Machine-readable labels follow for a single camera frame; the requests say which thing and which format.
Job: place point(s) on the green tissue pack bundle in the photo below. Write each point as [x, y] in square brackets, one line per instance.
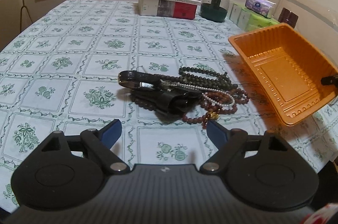
[248, 20]

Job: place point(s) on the plastic wrapped headboard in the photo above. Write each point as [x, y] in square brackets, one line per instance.
[315, 22]

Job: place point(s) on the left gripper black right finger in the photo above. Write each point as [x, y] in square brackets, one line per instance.
[263, 171]

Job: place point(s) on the black hair clip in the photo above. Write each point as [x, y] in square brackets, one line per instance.
[174, 103]

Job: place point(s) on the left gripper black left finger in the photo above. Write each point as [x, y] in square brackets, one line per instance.
[66, 171]

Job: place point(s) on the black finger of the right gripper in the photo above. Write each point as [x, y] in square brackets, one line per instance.
[330, 80]

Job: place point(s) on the purple tissue pack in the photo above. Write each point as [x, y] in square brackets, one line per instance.
[262, 7]

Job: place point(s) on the green floral tablecloth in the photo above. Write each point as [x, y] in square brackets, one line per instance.
[61, 74]

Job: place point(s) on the white and red box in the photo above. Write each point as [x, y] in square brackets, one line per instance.
[182, 9]

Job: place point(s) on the orange plastic tray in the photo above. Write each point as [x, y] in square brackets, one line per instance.
[289, 69]

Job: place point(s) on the dark brown round canister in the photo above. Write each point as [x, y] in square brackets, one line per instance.
[288, 17]

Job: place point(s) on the green glass humidifier jar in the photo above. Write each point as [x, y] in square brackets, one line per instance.
[214, 10]

